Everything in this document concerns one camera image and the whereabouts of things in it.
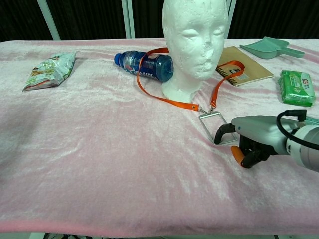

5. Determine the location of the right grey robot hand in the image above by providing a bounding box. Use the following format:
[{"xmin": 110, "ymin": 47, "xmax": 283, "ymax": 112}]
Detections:
[{"xmin": 214, "ymin": 115, "xmax": 298, "ymax": 169}]

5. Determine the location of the green wet wipes pack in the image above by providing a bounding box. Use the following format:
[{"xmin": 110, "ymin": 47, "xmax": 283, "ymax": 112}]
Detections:
[{"xmin": 278, "ymin": 70, "xmax": 317, "ymax": 108}]

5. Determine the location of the pink velvet tablecloth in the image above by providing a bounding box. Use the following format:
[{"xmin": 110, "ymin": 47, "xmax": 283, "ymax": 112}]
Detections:
[{"xmin": 0, "ymin": 37, "xmax": 319, "ymax": 236}]

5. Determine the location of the green plastic dustpan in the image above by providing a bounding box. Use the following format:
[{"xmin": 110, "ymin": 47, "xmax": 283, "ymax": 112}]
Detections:
[{"xmin": 239, "ymin": 36, "xmax": 306, "ymax": 60}]

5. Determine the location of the brown spiral notebook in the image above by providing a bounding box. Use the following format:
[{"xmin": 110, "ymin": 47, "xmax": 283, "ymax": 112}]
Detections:
[{"xmin": 215, "ymin": 46, "xmax": 275, "ymax": 87}]

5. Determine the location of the white foam mannequin head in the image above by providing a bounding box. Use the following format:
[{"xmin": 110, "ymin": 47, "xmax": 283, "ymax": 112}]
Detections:
[{"xmin": 161, "ymin": 0, "xmax": 229, "ymax": 103}]

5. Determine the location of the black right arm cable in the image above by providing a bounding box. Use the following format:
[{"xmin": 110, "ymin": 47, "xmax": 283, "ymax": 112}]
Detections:
[{"xmin": 276, "ymin": 109, "xmax": 319, "ymax": 151}]

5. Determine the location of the blue drink bottle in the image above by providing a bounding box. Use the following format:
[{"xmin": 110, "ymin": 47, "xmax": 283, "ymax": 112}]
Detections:
[{"xmin": 114, "ymin": 50, "xmax": 174, "ymax": 83}]

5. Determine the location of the white partition frame post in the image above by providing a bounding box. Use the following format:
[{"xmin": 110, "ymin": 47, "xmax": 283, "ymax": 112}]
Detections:
[
  {"xmin": 121, "ymin": 0, "xmax": 136, "ymax": 39},
  {"xmin": 36, "ymin": 0, "xmax": 61, "ymax": 41},
  {"xmin": 225, "ymin": 0, "xmax": 237, "ymax": 39}
]

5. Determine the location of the white snack bag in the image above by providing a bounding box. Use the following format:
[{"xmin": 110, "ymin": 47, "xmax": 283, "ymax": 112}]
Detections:
[{"xmin": 22, "ymin": 51, "xmax": 77, "ymax": 92}]

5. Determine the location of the orange lanyard strap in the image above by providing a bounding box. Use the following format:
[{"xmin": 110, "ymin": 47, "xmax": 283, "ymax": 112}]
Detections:
[{"xmin": 136, "ymin": 47, "xmax": 245, "ymax": 112}]

